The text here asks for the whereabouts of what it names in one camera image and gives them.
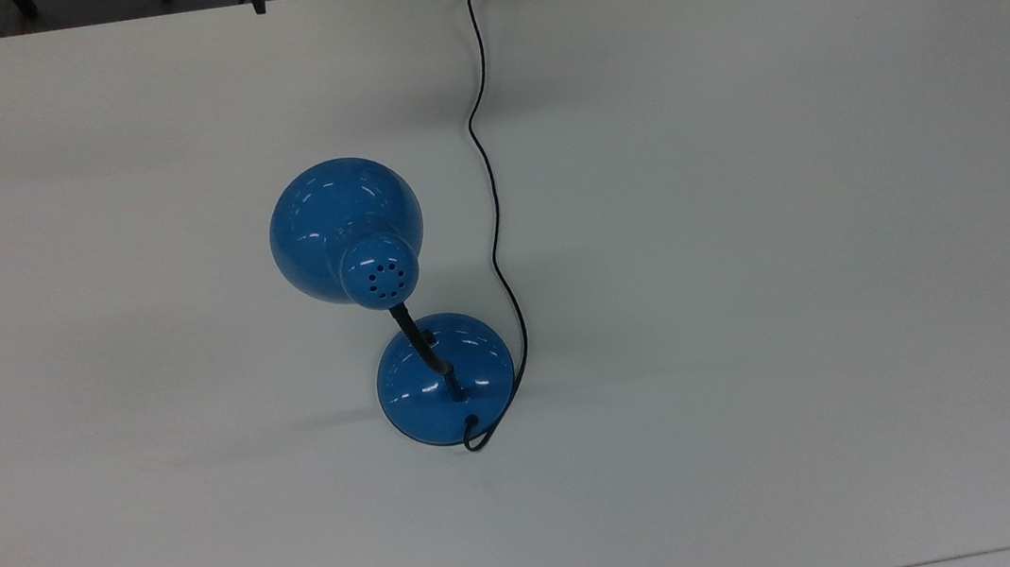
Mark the blue desk lamp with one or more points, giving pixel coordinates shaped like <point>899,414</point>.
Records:
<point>345,216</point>

